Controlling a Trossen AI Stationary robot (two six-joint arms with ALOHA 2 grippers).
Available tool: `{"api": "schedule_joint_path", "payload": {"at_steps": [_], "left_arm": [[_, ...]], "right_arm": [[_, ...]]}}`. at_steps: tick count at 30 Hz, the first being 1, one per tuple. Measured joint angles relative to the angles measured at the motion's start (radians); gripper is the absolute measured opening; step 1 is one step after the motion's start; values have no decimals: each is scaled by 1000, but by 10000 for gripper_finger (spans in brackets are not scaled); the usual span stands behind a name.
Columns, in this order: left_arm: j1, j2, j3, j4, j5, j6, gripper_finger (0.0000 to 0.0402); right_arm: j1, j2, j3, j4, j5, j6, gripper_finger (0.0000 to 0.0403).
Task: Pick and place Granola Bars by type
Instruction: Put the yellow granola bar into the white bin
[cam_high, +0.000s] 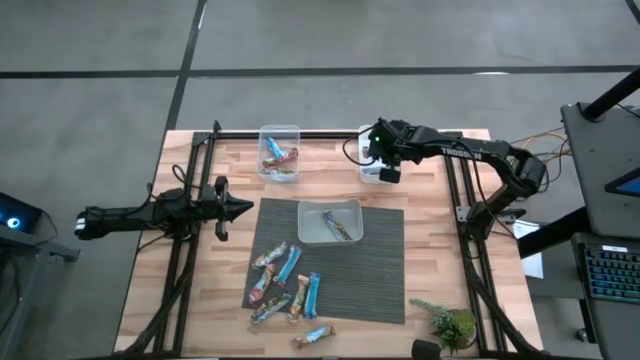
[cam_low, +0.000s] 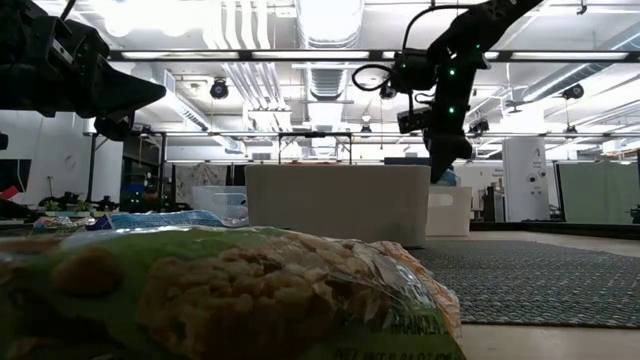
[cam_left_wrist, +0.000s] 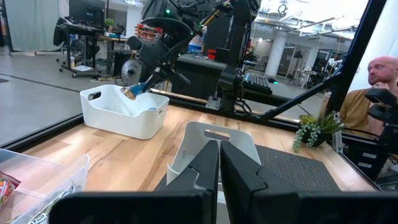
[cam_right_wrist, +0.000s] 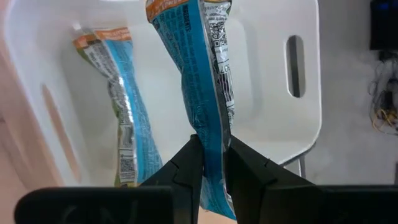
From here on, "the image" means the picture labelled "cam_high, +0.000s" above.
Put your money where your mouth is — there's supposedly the black cylindrical object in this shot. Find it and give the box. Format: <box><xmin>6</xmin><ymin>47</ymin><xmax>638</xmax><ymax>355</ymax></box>
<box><xmin>411</xmin><ymin>338</ymin><xmax>442</xmax><ymax>360</ymax></box>

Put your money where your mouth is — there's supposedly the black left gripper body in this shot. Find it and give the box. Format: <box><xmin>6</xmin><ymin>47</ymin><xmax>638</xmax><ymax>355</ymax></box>
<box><xmin>197</xmin><ymin>174</ymin><xmax>230</xmax><ymax>243</ymax></box>

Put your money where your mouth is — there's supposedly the grey operator desk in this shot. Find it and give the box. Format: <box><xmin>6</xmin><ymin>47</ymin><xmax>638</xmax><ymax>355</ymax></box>
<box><xmin>560</xmin><ymin>102</ymin><xmax>640</xmax><ymax>237</ymax></box>

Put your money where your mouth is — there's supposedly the backlit keyboard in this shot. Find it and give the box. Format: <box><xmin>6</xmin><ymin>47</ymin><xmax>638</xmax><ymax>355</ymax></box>
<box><xmin>582</xmin><ymin>243</ymin><xmax>640</xmax><ymax>305</ymax></box>

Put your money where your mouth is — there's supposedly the white paper sheet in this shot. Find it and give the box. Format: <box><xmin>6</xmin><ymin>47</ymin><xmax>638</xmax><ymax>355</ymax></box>
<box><xmin>511</xmin><ymin>218</ymin><xmax>545</xmax><ymax>280</ymax></box>

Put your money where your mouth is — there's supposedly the granola bar with oat picture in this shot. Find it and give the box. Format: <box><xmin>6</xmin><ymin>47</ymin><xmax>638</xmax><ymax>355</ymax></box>
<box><xmin>291</xmin><ymin>322</ymin><xmax>337</xmax><ymax>350</ymax></box>

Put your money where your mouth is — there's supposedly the black vertical pole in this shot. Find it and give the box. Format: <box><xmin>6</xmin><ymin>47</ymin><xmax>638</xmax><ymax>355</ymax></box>
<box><xmin>581</xmin><ymin>66</ymin><xmax>640</xmax><ymax>123</ymax></box>

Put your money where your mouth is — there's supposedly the black computer with blue light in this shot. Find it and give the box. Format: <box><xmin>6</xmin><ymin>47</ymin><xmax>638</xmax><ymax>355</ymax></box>
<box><xmin>0</xmin><ymin>191</ymin><xmax>44</xmax><ymax>234</ymax></box>

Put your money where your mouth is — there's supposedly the orange granola bar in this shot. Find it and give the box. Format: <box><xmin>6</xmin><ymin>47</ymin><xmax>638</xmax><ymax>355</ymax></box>
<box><xmin>288</xmin><ymin>273</ymin><xmax>311</xmax><ymax>321</ymax></box>

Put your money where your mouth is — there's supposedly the black aluminium table frame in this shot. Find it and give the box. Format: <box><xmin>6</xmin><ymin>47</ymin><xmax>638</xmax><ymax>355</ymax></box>
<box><xmin>114</xmin><ymin>119</ymin><xmax>539</xmax><ymax>360</ymax></box>

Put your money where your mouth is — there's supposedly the grey side stand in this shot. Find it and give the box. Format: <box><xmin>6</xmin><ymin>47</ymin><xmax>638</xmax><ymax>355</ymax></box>
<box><xmin>0</xmin><ymin>224</ymin><xmax>81</xmax><ymax>360</ymax></box>

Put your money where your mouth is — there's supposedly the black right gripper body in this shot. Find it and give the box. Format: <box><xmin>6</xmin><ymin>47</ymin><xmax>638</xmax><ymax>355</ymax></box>
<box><xmin>367</xmin><ymin>118</ymin><xmax>419</xmax><ymax>185</ymax></box>

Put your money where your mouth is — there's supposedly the yellow cable bundle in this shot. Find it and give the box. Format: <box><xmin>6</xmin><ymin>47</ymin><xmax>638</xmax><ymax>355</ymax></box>
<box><xmin>509</xmin><ymin>127</ymin><xmax>572</xmax><ymax>166</ymax></box>

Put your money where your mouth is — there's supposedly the dark blue granola bar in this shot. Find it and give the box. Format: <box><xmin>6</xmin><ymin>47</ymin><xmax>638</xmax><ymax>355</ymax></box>
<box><xmin>321</xmin><ymin>209</ymin><xmax>353</xmax><ymax>242</ymax></box>

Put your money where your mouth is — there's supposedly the artificial potted plant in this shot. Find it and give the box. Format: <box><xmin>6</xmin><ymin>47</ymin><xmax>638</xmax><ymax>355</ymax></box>
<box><xmin>409</xmin><ymin>298</ymin><xmax>479</xmax><ymax>357</ymax></box>

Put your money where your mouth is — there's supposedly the dark tablet screen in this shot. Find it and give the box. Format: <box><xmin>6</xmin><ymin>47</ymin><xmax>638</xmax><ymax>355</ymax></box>
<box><xmin>603</xmin><ymin>167</ymin><xmax>640</xmax><ymax>199</ymax></box>

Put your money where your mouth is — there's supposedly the blue yellow granola bar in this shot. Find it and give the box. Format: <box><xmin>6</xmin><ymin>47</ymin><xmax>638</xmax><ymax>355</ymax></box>
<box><xmin>251</xmin><ymin>292</ymin><xmax>293</xmax><ymax>325</ymax></box>

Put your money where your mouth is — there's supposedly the clear plastic bin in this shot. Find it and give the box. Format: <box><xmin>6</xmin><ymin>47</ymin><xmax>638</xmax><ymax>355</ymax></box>
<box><xmin>257</xmin><ymin>124</ymin><xmax>301</xmax><ymax>184</ymax></box>

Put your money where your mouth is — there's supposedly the black diagonal strut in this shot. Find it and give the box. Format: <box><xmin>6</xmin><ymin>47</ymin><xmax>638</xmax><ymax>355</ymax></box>
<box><xmin>516</xmin><ymin>205</ymin><xmax>592</xmax><ymax>260</ymax></box>

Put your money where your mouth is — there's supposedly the dark woven placemat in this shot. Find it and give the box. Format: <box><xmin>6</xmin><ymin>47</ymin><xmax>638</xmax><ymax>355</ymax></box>
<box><xmin>241</xmin><ymin>197</ymin><xmax>406</xmax><ymax>325</ymax></box>

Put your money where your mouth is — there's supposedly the grey keyboard desk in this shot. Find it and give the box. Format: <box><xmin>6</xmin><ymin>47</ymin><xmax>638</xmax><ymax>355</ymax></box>
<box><xmin>571</xmin><ymin>231</ymin><xmax>640</xmax><ymax>360</ymax></box>

